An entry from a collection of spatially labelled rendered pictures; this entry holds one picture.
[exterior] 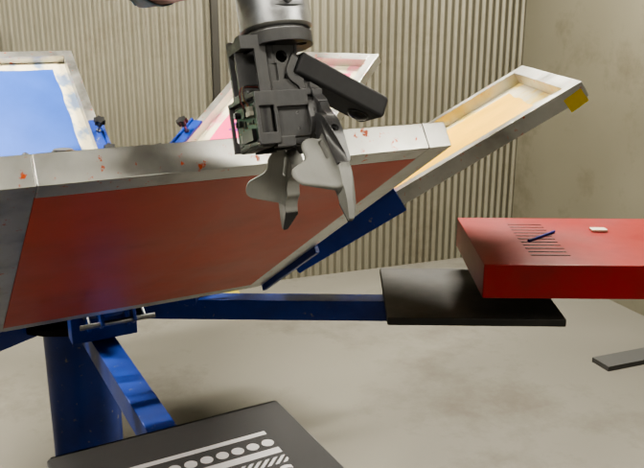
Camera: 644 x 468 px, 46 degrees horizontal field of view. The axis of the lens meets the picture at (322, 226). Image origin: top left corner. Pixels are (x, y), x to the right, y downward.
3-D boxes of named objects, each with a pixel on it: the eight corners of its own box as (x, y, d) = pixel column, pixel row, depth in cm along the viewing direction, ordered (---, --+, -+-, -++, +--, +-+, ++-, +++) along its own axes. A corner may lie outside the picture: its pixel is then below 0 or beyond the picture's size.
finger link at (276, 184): (237, 220, 86) (245, 147, 81) (284, 213, 89) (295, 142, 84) (247, 235, 84) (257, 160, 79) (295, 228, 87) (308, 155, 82)
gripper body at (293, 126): (234, 161, 80) (218, 47, 80) (307, 154, 84) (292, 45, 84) (263, 151, 73) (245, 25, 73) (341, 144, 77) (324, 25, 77)
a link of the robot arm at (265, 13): (288, 6, 84) (323, -19, 77) (294, 48, 84) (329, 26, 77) (224, 6, 80) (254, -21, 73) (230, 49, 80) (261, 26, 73)
